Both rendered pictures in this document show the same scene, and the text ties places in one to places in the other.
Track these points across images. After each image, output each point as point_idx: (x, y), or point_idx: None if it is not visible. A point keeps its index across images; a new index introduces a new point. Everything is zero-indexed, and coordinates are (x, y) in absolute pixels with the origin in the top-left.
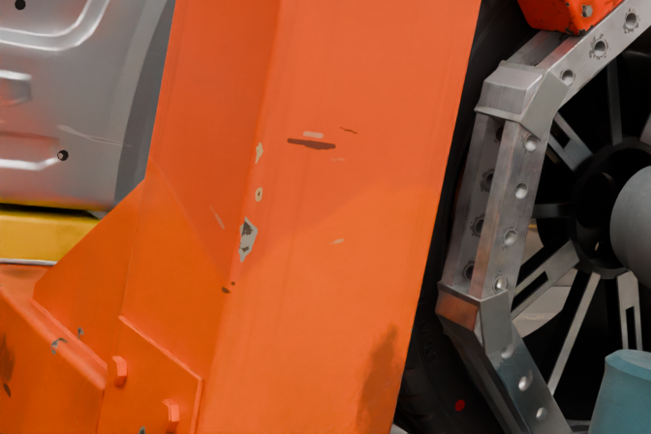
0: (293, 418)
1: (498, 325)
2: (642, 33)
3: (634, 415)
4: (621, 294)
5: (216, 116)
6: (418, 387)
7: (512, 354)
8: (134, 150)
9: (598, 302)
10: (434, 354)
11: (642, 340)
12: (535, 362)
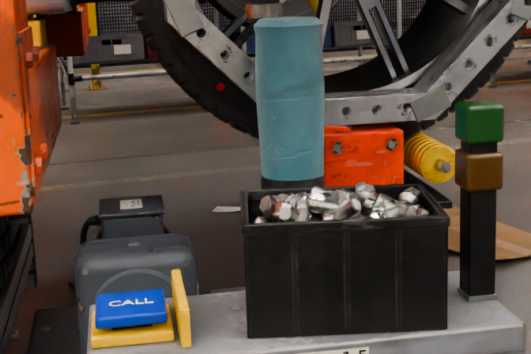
0: None
1: (185, 14)
2: None
3: (262, 54)
4: None
5: None
6: (181, 76)
7: (207, 35)
8: None
9: (419, 24)
10: (186, 51)
11: (429, 39)
12: (360, 73)
